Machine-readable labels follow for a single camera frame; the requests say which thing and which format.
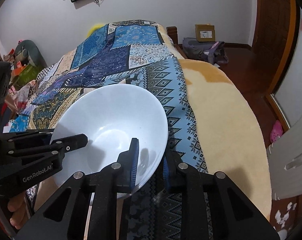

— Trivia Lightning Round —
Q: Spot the white patterned bowl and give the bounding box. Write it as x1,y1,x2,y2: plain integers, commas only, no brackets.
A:
52,84,168,194

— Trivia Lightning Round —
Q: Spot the left hand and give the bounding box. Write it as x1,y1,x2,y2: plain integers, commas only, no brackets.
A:
8,192,28,230

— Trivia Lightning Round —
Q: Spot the cream fleece blanket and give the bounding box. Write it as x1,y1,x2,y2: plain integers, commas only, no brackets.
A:
173,46,272,217

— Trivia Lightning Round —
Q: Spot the white stickered suitcase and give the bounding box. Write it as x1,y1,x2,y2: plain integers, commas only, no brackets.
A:
267,116,302,200

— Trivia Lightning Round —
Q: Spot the green storage box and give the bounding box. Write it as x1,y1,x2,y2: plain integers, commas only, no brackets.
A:
12,64,44,90

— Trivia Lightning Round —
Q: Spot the pink slipper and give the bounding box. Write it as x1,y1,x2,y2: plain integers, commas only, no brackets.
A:
269,120,283,143

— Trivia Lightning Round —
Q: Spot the grey plush toy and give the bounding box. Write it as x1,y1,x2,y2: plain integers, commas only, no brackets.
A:
14,40,47,68

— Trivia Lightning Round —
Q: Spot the yellow pillow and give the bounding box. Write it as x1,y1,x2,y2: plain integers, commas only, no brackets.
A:
86,24,104,37

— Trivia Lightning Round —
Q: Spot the blue patchwork quilt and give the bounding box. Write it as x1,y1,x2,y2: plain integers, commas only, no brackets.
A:
10,20,207,239

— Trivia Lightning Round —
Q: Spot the grey purple backpack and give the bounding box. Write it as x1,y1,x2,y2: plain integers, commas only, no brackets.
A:
182,37,229,65

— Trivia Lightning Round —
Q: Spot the cardboard box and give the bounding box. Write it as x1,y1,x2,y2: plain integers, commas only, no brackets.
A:
195,24,216,42

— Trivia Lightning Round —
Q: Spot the wooden door frame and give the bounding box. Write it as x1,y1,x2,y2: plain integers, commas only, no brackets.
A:
251,0,298,95

